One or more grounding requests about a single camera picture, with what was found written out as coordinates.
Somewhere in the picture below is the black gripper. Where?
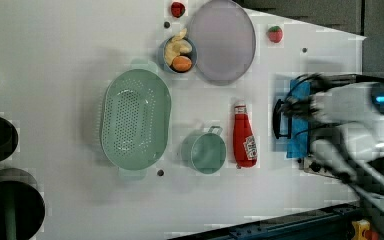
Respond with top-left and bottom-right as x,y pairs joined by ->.
281,96 -> 318,119

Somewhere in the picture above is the black silver toaster oven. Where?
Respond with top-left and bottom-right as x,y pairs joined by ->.
273,74 -> 384,164

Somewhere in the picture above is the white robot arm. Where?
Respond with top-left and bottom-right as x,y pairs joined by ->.
276,82 -> 384,215

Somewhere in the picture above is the red ketchup bottle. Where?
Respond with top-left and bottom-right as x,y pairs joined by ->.
233,101 -> 257,168

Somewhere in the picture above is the red toy strawberry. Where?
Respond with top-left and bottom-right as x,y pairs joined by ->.
268,26 -> 283,43

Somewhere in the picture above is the lilac round plate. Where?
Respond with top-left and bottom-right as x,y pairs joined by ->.
188,0 -> 256,82

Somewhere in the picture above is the green metal mug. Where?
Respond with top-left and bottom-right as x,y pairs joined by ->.
180,126 -> 226,174

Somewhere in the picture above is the small blue bowl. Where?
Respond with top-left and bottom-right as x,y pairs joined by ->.
156,37 -> 198,74

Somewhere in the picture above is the orange toy fruit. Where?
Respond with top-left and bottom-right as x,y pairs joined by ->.
172,56 -> 192,72

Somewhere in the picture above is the beige toy pastry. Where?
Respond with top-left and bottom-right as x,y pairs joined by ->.
164,28 -> 193,65

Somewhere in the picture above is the yellow red toy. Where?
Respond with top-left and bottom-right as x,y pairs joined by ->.
351,220 -> 379,240

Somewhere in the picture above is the green perforated colander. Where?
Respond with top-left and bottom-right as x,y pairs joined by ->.
100,60 -> 171,181

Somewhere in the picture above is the blue metal frame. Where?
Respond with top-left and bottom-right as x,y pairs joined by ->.
170,204 -> 362,240

